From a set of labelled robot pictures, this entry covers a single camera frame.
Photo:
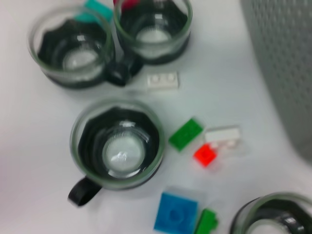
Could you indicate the glass teacup with black holder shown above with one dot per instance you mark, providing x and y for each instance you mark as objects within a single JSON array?
[
  {"x": 151, "y": 52},
  {"x": 48, "y": 50},
  {"x": 246, "y": 219},
  {"x": 90, "y": 136}
]

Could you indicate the dark red curved brick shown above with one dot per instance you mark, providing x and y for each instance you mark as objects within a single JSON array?
[{"x": 129, "y": 3}]

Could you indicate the teal brick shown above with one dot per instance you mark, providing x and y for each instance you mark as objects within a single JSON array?
[{"x": 97, "y": 7}]

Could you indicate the grey-green perforated storage bin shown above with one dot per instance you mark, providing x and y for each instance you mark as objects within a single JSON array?
[{"x": 280, "y": 61}]

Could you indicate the green flat brick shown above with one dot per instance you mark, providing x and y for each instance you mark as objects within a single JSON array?
[{"x": 186, "y": 135}]

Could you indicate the white flat plate brick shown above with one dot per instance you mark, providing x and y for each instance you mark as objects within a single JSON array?
[{"x": 163, "y": 81}]

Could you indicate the small red brick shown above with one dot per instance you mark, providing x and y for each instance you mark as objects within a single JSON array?
[{"x": 206, "y": 156}]

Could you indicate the white tall brick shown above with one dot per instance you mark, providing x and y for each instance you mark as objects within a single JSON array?
[{"x": 223, "y": 134}]

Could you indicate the blue square brick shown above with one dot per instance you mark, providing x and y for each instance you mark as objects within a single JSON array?
[{"x": 175, "y": 212}]

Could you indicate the dark green studded brick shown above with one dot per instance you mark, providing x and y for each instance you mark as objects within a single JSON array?
[{"x": 207, "y": 223}]

